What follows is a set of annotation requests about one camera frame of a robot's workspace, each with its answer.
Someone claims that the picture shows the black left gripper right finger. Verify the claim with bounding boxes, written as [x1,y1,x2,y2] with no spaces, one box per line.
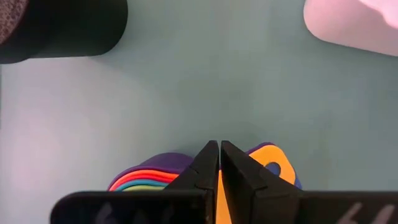
[220,139,304,224]

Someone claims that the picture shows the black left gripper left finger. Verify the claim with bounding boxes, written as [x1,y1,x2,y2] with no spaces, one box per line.
[163,139,220,224]

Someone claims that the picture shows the purple measuring cup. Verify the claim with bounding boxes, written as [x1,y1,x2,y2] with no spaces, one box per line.
[107,141,303,191]

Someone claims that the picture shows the yellow measuring cup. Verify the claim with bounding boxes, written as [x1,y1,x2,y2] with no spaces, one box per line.
[216,144,297,224]

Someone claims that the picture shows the orange measuring cup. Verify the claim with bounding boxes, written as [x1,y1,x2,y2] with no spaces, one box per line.
[109,169,180,190]

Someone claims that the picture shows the teal measuring cup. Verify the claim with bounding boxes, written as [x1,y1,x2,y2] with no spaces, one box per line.
[116,179,171,191]

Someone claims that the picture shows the green measuring cup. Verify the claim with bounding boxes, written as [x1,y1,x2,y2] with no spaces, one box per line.
[123,185,165,192]

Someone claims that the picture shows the white plastic basket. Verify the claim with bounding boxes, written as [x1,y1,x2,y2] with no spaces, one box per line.
[303,0,398,58]

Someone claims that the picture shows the green table mat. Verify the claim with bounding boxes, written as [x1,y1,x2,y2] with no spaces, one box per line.
[0,0,398,224]

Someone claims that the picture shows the green potted plant black pot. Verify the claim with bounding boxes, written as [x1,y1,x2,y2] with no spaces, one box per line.
[0,0,129,65]

